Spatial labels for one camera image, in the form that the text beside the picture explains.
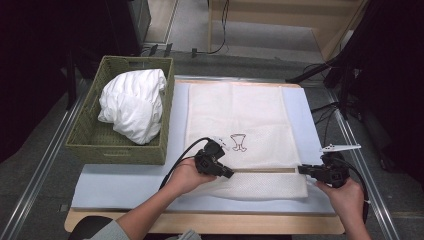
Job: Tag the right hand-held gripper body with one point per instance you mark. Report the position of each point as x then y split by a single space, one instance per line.
333 171

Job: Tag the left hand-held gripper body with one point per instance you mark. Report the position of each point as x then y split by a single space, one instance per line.
208 160

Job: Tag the white printed cloth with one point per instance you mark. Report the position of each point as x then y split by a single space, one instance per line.
240 110

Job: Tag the green woven basket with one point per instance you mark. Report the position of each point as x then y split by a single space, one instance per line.
116 156

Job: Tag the white garment bundle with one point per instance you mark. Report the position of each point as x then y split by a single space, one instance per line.
133 103

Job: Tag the person's left hand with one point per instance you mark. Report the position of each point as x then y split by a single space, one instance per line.
185 178

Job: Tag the person's right hand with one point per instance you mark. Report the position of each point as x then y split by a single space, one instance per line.
346 200

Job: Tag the grey cloth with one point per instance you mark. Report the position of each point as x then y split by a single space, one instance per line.
186 235

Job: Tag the light blue mat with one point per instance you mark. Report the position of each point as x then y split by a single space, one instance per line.
126 186

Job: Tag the black stand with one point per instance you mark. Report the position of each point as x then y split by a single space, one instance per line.
383 50

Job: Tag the person's dark clothing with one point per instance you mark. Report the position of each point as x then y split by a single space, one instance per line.
90 228

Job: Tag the wooden shelf unit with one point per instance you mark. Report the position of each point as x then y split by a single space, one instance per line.
266 16

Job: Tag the dark cabinet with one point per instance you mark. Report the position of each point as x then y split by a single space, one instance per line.
133 23

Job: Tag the metal floor rail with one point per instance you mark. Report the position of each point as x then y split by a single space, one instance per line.
366 176
36 176

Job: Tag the black bracket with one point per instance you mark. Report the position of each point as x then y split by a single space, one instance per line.
153 50
167 50

